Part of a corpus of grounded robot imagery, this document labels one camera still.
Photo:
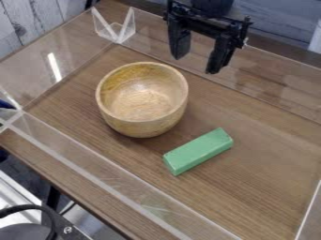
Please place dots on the green rectangular block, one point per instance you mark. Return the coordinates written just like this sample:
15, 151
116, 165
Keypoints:
197, 151

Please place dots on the clear acrylic corner bracket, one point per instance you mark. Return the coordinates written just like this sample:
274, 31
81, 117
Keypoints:
116, 32

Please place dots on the clear acrylic front wall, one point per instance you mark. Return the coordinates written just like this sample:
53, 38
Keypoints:
132, 205

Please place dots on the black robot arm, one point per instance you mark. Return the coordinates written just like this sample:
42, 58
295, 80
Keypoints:
209, 18

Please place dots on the clear acrylic back wall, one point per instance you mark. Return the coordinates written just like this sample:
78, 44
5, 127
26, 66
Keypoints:
261, 74

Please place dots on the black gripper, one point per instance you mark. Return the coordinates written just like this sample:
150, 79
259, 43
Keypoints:
213, 19

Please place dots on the black metal table leg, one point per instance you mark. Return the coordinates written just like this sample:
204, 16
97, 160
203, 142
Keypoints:
54, 198

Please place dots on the light brown wooden bowl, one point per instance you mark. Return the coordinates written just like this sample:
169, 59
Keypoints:
142, 98

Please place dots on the clear acrylic wall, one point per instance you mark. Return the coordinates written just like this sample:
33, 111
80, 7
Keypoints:
261, 74
132, 205

